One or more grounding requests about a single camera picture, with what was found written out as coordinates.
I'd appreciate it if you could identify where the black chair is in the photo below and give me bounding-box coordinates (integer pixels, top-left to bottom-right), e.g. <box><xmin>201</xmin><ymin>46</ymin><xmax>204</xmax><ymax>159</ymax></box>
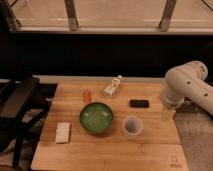
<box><xmin>0</xmin><ymin>77</ymin><xmax>56</xmax><ymax>169</ymax></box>

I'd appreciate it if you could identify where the orange carrot toy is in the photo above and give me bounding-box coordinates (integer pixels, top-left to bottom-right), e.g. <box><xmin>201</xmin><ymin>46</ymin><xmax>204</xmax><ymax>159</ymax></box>
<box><xmin>83</xmin><ymin>90</ymin><xmax>91</xmax><ymax>104</ymax></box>

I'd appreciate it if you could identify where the white rectangular sponge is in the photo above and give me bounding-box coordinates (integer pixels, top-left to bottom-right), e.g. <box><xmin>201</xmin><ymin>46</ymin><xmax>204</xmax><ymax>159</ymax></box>
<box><xmin>55</xmin><ymin>122</ymin><xmax>71</xmax><ymax>144</ymax></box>

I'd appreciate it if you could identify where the clear plastic bottle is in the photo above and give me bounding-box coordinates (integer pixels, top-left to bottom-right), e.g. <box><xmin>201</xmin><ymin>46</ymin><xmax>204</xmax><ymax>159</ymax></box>
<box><xmin>103</xmin><ymin>75</ymin><xmax>122</xmax><ymax>97</ymax></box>

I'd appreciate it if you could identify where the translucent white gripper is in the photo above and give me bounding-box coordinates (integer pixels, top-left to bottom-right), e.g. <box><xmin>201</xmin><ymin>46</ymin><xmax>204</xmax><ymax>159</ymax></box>
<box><xmin>161</xmin><ymin>99</ymin><xmax>177</xmax><ymax>121</ymax></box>

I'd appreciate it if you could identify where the black rectangular block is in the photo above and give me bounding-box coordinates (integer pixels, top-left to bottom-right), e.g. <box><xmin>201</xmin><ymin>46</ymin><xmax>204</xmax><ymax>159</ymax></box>
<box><xmin>130</xmin><ymin>99</ymin><xmax>149</xmax><ymax>108</ymax></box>

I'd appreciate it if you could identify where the green ceramic bowl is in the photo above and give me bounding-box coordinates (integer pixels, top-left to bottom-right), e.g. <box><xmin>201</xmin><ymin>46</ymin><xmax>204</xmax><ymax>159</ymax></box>
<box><xmin>79</xmin><ymin>102</ymin><xmax>113</xmax><ymax>134</ymax></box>

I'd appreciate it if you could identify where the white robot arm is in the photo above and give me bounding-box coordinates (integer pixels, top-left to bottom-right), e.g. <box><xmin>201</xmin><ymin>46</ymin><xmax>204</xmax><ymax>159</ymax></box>
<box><xmin>160</xmin><ymin>61</ymin><xmax>213</xmax><ymax>121</ymax></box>

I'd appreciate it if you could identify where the wooden cutting board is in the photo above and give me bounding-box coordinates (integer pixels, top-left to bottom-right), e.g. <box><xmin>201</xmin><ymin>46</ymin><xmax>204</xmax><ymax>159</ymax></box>
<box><xmin>31</xmin><ymin>81</ymin><xmax>188</xmax><ymax>171</ymax></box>

